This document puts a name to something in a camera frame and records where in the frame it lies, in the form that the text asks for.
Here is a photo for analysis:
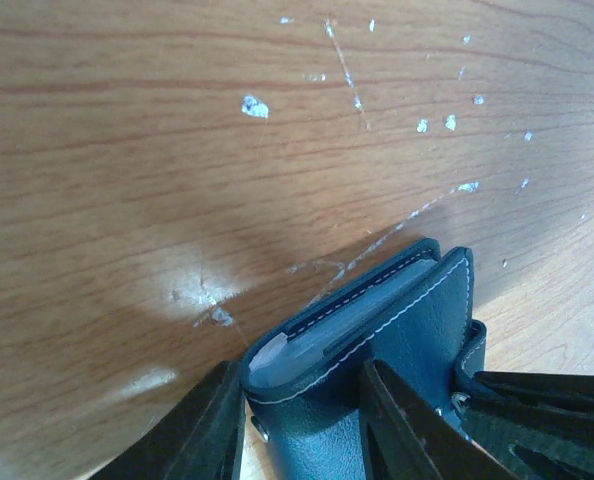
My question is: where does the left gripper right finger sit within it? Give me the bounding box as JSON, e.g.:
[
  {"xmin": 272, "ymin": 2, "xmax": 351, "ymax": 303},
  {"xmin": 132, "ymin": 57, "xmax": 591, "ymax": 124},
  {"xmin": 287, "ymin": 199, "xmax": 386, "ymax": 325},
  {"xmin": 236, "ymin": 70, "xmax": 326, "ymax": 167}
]
[{"xmin": 361, "ymin": 360, "xmax": 515, "ymax": 480}]

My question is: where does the blue leather card holder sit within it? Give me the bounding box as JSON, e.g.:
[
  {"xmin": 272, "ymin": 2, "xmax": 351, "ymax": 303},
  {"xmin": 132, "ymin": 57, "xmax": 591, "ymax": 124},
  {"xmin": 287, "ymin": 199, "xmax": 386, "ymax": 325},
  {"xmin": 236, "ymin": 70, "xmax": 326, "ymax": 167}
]
[{"xmin": 242, "ymin": 238, "xmax": 486, "ymax": 479}]

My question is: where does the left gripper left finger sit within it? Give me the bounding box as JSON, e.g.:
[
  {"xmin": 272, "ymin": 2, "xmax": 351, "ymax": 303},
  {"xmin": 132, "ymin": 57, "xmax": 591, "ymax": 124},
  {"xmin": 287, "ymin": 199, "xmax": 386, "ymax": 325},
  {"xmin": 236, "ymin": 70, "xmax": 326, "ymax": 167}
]
[{"xmin": 92, "ymin": 361, "xmax": 245, "ymax": 480}]

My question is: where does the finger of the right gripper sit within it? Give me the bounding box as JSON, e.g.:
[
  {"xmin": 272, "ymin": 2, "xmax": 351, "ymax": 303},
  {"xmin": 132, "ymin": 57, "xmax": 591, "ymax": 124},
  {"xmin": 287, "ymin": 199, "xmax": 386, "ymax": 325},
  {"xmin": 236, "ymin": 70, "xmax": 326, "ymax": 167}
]
[{"xmin": 456, "ymin": 371, "xmax": 594, "ymax": 479}]

